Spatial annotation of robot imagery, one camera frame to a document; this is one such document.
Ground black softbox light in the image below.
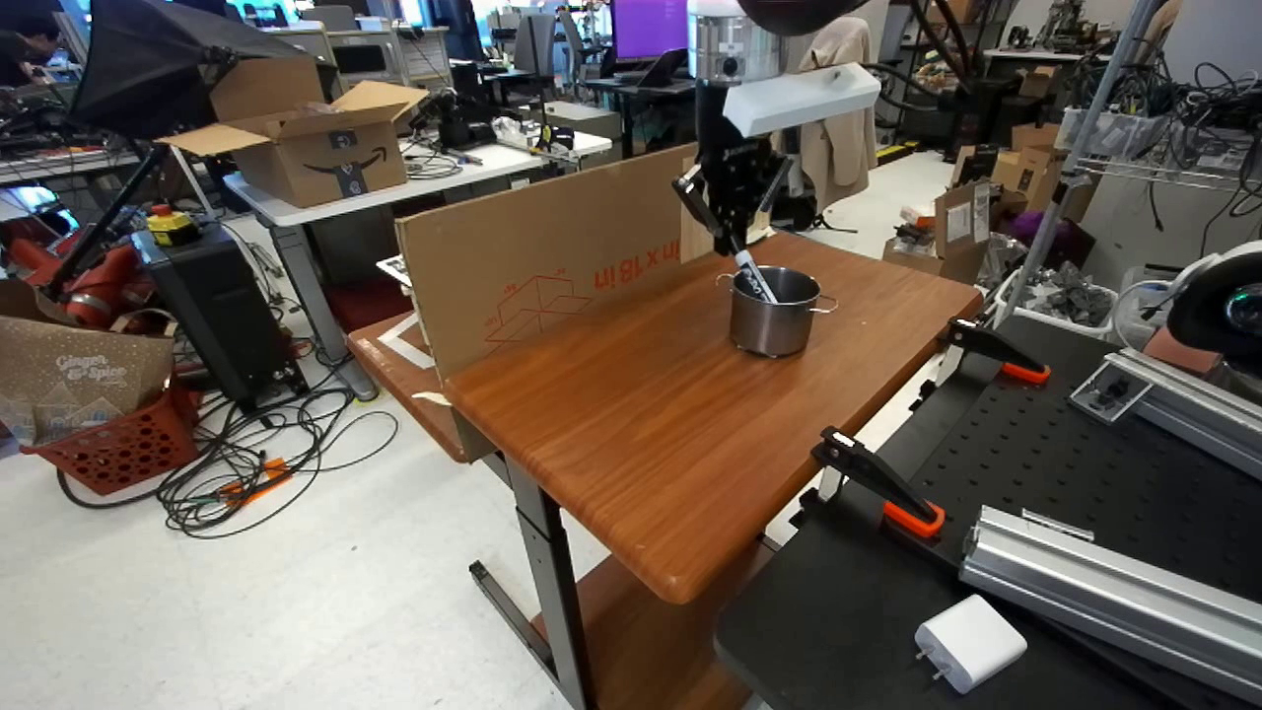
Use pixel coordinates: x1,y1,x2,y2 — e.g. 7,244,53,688
71,0,292,140

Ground white power adapter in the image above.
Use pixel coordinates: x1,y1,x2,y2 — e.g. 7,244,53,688
914,598,1029,696

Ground far aluminium extrusion rail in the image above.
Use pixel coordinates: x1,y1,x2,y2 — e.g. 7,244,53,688
1109,353,1262,480

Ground black perforated breadboard table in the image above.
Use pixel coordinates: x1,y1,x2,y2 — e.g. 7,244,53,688
718,319,1262,710

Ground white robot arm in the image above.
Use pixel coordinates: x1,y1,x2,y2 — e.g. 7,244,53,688
676,0,879,258

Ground far black orange clamp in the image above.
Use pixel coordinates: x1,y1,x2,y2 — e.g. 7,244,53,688
945,319,1054,387

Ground black floor cables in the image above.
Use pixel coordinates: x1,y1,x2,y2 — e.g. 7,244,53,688
53,378,402,544

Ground brown cardboard divider panel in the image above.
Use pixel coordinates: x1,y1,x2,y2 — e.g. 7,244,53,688
393,145,703,377

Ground black and white marker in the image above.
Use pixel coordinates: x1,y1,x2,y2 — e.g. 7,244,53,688
732,248,781,303

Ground silver metal pot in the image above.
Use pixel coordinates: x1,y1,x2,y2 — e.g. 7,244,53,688
728,264,827,360

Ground aluminium extrusion rail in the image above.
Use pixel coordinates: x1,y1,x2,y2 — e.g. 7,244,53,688
958,504,1262,701
1109,353,1262,480

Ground near aluminium extrusion rail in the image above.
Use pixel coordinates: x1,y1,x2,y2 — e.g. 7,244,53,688
958,504,1262,701

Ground office chair with beige jacket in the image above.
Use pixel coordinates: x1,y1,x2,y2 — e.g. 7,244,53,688
773,16,875,231

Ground black table leg frame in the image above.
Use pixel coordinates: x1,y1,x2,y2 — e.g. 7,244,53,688
469,456,594,710

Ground black control box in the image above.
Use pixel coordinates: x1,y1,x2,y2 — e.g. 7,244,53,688
130,220,302,411

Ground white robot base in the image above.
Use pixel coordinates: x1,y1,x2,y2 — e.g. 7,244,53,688
1113,243,1262,377

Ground red plastic basket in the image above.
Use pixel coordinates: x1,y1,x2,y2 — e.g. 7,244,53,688
35,387,202,498

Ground brown paper bag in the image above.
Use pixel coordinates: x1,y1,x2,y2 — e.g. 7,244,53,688
0,282,175,448

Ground black orange clamp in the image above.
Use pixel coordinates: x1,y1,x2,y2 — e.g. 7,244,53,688
945,319,1054,387
811,429,945,542

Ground near black orange clamp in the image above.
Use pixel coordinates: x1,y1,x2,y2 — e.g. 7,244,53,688
811,429,945,542

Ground open cardboard box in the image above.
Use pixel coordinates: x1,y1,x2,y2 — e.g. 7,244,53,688
171,54,427,207

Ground grey office desk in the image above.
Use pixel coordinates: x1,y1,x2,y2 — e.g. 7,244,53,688
216,140,551,404

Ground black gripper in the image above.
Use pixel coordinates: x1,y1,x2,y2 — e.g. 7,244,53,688
670,140,789,258

